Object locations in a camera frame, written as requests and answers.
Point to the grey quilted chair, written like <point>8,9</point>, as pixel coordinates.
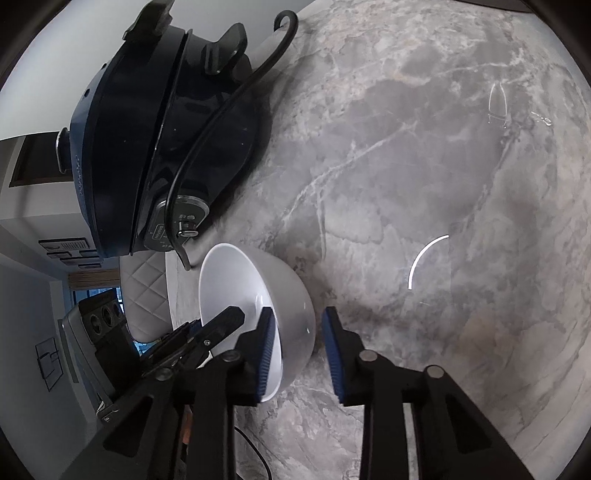
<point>143,286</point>

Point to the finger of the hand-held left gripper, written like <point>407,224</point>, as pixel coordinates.
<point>221,327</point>

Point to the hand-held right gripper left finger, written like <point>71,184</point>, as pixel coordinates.
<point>267,355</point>

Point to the navy electric cooker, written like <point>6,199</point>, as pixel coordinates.
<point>120,138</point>

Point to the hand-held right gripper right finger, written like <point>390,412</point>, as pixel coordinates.
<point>332,355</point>

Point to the white bowl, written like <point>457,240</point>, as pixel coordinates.
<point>286,295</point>

